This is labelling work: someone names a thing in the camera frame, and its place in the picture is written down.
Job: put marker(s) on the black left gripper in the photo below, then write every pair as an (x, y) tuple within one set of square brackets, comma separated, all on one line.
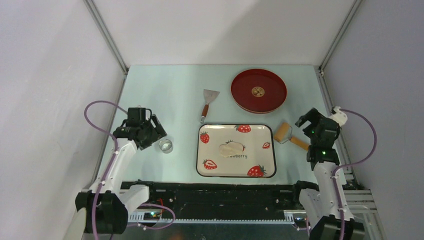
[(157, 132)]

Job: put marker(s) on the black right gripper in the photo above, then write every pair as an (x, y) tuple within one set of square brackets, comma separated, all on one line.
[(312, 114)]

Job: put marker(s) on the wooden dough roller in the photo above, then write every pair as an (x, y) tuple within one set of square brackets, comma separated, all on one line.
[(284, 134)]

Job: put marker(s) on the strawberry print rectangular tray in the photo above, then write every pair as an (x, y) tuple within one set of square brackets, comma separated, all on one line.
[(258, 159)]

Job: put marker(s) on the white dough piece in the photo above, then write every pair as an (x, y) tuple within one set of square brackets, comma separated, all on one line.
[(231, 148)]

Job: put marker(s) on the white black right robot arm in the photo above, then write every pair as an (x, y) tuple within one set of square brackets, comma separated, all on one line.
[(324, 201)]

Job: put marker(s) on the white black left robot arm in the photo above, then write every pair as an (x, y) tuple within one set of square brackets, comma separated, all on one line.
[(107, 209)]

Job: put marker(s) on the round red lacquer tray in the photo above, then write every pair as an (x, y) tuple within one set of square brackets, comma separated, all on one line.
[(258, 91)]

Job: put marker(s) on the metal scraper wooden handle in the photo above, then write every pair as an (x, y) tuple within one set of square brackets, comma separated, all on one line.
[(209, 97)]

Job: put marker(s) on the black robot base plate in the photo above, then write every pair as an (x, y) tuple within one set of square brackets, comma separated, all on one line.
[(215, 200)]

